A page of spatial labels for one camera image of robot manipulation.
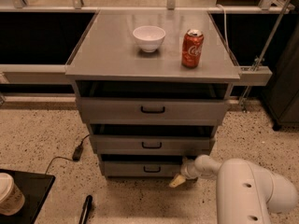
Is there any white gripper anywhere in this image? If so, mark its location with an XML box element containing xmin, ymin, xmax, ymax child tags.
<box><xmin>169</xmin><ymin>157</ymin><xmax>199</xmax><ymax>188</ymax></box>

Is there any grey bottom drawer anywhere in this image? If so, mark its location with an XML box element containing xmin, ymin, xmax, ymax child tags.
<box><xmin>98</xmin><ymin>154</ymin><xmax>184</xmax><ymax>177</ymax></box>

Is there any grey drawer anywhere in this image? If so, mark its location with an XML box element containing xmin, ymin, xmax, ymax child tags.
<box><xmin>98</xmin><ymin>154</ymin><xmax>184</xmax><ymax>177</ymax></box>
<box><xmin>77</xmin><ymin>98</ymin><xmax>227</xmax><ymax>126</ymax></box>
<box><xmin>90</xmin><ymin>135</ymin><xmax>215</xmax><ymax>156</ymax></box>

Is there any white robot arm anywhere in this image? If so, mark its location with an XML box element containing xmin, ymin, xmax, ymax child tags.
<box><xmin>170</xmin><ymin>155</ymin><xmax>298</xmax><ymax>224</ymax></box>

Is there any grey middle drawer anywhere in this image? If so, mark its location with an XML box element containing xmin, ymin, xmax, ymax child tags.
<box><xmin>90</xmin><ymin>135</ymin><xmax>215</xmax><ymax>156</ymax></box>

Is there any grey drawer cabinet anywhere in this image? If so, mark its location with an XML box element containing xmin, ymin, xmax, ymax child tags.
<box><xmin>64</xmin><ymin>8</ymin><xmax>242</xmax><ymax>181</ymax></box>

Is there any grey top drawer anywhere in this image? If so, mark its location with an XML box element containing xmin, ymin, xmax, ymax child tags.
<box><xmin>77</xmin><ymin>98</ymin><xmax>227</xmax><ymax>126</ymax></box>

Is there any black marker pen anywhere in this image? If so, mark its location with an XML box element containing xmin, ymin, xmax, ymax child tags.
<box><xmin>78</xmin><ymin>195</ymin><xmax>93</xmax><ymax>224</ymax></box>

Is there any dark cabinet at right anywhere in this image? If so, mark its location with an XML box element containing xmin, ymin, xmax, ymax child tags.
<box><xmin>262</xmin><ymin>23</ymin><xmax>299</xmax><ymax>131</ymax></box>

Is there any orange soda can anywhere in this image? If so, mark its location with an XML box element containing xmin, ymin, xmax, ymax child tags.
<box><xmin>181</xmin><ymin>29</ymin><xmax>204</xmax><ymax>68</ymax></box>

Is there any white bowl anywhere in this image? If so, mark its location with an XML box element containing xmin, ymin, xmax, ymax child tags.
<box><xmin>133</xmin><ymin>25</ymin><xmax>165</xmax><ymax>52</ymax></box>

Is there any white paper coffee cup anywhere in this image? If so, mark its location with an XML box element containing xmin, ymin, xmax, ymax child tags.
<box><xmin>0</xmin><ymin>173</ymin><xmax>25</xmax><ymax>216</ymax></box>

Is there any black power adapter with cable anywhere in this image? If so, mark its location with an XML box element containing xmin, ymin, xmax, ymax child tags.
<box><xmin>45</xmin><ymin>134</ymin><xmax>89</xmax><ymax>174</ymax></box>

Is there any white cable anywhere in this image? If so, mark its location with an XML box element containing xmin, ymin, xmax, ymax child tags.
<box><xmin>216</xmin><ymin>4</ymin><xmax>231</xmax><ymax>53</ymax></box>

